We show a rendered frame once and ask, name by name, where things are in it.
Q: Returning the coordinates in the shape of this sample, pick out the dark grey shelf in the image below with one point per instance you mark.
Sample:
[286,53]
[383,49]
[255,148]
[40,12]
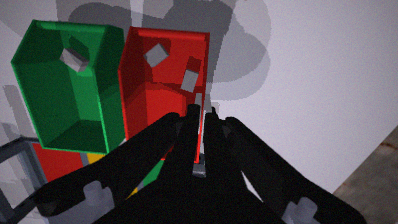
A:
[45,165]

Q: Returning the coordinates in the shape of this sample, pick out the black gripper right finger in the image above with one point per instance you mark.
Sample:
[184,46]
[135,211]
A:
[280,186]

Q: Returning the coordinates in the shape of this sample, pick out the green bin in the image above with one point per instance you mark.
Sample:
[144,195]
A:
[66,111]

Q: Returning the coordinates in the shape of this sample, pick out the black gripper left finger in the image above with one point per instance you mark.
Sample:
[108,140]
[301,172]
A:
[86,194]

